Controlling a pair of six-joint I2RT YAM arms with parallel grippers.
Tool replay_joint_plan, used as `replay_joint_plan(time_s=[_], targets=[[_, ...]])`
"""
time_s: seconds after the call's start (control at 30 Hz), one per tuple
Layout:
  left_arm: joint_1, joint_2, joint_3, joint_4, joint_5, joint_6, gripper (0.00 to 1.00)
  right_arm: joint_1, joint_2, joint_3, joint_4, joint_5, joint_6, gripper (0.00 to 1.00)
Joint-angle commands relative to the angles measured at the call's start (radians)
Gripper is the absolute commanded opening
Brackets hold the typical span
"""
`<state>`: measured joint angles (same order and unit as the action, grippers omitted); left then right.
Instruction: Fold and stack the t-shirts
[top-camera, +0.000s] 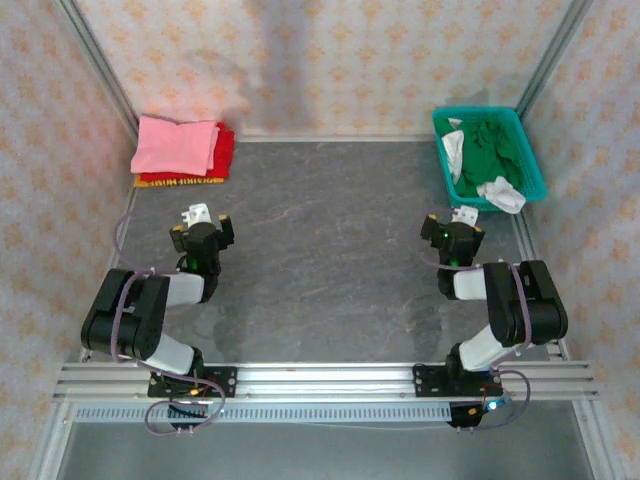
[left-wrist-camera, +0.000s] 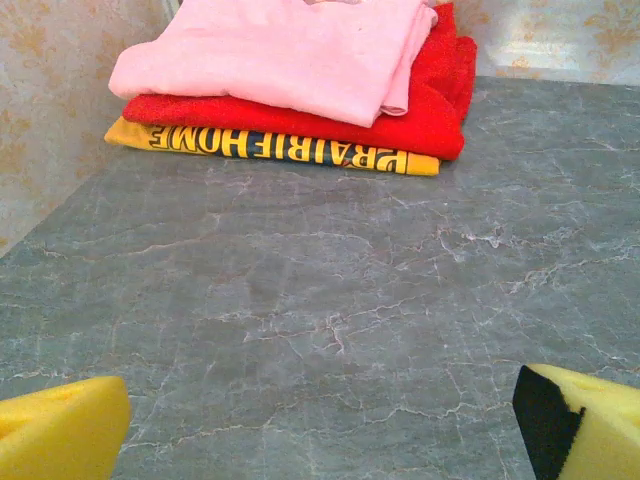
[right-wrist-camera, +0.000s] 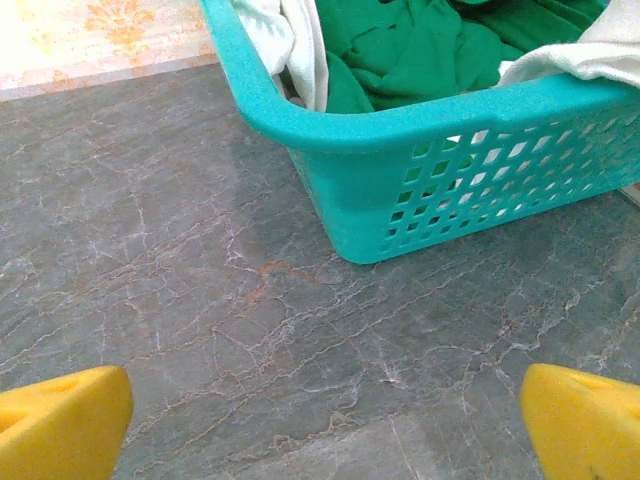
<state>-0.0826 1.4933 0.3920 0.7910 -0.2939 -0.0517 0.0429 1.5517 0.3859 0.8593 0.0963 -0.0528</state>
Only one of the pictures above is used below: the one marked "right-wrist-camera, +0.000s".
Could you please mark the white crumpled t-shirt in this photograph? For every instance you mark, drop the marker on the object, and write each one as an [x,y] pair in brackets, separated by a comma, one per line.
[600,55]
[300,40]

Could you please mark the green t-shirt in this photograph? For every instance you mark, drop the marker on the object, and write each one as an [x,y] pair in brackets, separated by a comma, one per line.
[410,50]

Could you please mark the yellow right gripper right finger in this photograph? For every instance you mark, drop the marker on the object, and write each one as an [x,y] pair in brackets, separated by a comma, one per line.
[590,430]

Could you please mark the teal plastic laundry basket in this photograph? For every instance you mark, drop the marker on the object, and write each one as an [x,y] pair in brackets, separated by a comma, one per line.
[360,200]

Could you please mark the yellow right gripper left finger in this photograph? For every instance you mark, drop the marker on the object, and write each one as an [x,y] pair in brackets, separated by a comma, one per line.
[60,430]

